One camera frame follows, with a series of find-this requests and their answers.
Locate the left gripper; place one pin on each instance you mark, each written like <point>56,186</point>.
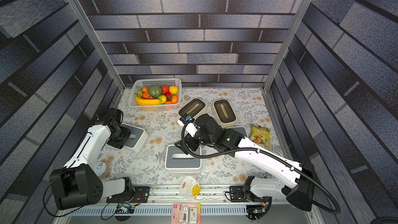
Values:
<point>120,143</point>

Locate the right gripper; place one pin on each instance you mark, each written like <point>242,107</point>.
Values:
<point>189,143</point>

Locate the white box grey lid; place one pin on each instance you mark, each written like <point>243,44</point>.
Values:
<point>175,158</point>
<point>137,138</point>
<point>240,129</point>

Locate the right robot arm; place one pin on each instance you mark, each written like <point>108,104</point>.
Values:
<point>297,189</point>

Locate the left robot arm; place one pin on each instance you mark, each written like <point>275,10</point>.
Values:
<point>76,184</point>

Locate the floral table cloth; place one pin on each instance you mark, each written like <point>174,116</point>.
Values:
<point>147,167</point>

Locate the yellow toy banana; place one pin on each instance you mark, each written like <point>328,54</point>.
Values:
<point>141,101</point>

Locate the cream box dark lid left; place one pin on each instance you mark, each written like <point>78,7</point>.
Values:
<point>194,108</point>

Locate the cream box dark lid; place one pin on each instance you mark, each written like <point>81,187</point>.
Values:
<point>194,108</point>
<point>224,113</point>

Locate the orange toy fruit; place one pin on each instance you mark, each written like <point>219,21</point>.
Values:
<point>174,99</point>

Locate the white plastic fruit basket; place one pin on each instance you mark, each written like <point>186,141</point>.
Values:
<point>140,88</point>

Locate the cream box dark lid right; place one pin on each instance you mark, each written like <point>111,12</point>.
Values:
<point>224,113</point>

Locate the yellow toy pepper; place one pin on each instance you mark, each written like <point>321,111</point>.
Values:
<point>173,90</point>

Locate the red toy pepper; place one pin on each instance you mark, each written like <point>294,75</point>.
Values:
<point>165,89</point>

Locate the pink packaged item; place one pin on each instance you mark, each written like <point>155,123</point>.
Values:
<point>186,213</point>

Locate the snack bag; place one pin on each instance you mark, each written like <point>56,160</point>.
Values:
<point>260,135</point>

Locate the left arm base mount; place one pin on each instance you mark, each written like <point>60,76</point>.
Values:
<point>137,195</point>

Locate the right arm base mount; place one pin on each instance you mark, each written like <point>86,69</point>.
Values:
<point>242,194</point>

